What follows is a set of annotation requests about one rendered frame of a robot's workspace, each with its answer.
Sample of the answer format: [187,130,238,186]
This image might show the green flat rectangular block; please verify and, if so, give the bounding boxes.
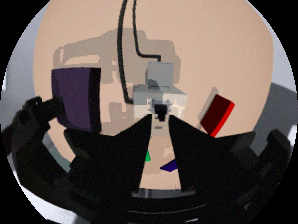
[145,151,150,161]

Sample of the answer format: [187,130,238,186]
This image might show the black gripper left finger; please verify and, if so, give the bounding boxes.
[64,113,152,193]

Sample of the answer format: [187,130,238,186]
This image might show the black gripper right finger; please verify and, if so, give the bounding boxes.
[168,115,255,193]

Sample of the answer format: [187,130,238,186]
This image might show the white power cube with black cable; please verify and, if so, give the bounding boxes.
[117,0,188,137]

